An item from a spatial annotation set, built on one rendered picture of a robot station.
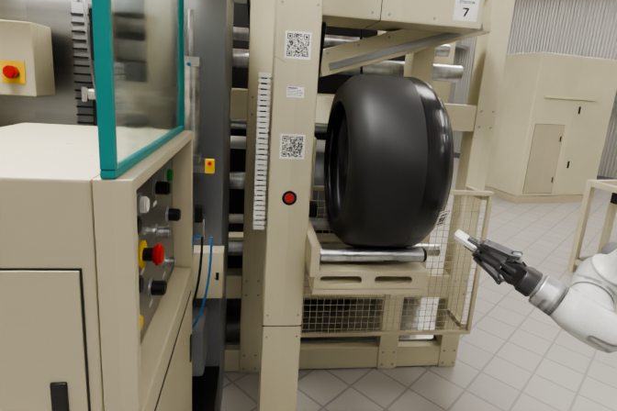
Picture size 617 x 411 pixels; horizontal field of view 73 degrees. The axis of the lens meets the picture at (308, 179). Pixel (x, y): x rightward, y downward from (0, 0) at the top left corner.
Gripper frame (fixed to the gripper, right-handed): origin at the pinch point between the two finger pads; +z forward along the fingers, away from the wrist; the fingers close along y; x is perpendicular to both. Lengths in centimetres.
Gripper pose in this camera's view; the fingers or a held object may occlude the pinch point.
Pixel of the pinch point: (465, 239)
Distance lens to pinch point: 126.4
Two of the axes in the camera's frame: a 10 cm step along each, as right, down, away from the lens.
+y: -1.2, 7.3, 6.8
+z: -7.3, -5.3, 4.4
